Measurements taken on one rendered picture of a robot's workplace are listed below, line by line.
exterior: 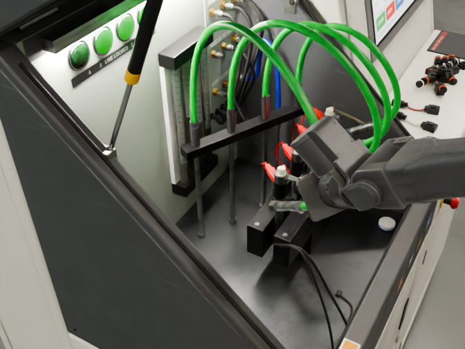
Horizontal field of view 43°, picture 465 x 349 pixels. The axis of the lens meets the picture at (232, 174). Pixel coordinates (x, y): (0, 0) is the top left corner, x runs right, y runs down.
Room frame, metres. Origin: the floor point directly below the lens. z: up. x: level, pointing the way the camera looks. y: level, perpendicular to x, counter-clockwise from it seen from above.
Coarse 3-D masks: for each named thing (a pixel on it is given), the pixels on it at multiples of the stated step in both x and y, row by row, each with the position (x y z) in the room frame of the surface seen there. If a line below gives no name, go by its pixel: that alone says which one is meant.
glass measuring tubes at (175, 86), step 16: (192, 32) 1.13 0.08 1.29; (176, 48) 1.06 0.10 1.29; (192, 48) 1.08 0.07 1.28; (160, 64) 1.04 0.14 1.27; (176, 64) 1.03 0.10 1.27; (176, 80) 1.04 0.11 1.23; (208, 80) 1.13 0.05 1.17; (176, 96) 1.04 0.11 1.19; (208, 96) 1.13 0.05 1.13; (176, 112) 1.04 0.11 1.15; (208, 112) 1.13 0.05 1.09; (176, 128) 1.04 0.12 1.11; (208, 128) 1.13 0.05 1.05; (176, 144) 1.05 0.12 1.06; (176, 160) 1.05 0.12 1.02; (192, 160) 1.07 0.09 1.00; (208, 160) 1.12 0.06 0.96; (176, 176) 1.04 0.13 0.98; (192, 176) 1.06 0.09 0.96; (176, 192) 1.03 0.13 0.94
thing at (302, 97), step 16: (208, 32) 0.93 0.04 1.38; (240, 32) 0.86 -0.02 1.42; (272, 48) 0.81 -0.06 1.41; (192, 64) 0.98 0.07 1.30; (192, 80) 0.98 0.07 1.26; (288, 80) 0.77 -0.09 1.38; (192, 96) 0.99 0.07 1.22; (304, 96) 0.75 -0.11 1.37; (192, 112) 0.99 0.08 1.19; (304, 112) 0.73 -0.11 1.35; (304, 208) 0.72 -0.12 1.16
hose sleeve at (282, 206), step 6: (276, 204) 0.78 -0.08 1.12; (282, 204) 0.77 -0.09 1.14; (288, 204) 0.75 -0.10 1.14; (294, 204) 0.74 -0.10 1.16; (300, 204) 0.73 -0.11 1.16; (276, 210) 0.78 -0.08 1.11; (282, 210) 0.76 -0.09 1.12; (288, 210) 0.75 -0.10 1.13; (294, 210) 0.74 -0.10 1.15; (300, 210) 0.73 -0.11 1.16
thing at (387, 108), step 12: (312, 24) 1.04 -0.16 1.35; (324, 24) 1.03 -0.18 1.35; (336, 36) 1.01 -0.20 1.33; (276, 48) 1.08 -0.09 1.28; (360, 60) 0.99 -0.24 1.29; (264, 72) 1.09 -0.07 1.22; (372, 72) 0.97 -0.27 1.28; (264, 84) 1.09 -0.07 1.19; (384, 84) 0.96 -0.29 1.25; (264, 96) 1.09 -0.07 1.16; (384, 96) 0.96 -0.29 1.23; (264, 108) 1.08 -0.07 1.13; (384, 108) 0.96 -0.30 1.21; (384, 120) 0.95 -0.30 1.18; (384, 132) 0.95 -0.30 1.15
